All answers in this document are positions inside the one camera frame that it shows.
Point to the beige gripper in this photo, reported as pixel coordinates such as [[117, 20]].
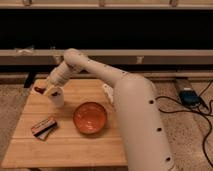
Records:
[[50, 89]]

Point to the red chili pepper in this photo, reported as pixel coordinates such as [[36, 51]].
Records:
[[40, 90]]

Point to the wooden table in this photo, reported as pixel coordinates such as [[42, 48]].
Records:
[[65, 147]]

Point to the white tube bottle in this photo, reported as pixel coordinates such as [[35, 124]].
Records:
[[108, 92]]

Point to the white shelf rail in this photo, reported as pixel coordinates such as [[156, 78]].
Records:
[[27, 57]]

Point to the black power adapter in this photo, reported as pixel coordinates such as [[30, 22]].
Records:
[[189, 98]]

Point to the orange bowl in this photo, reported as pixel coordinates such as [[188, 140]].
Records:
[[90, 118]]

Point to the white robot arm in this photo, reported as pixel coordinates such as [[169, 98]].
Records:
[[134, 97]]

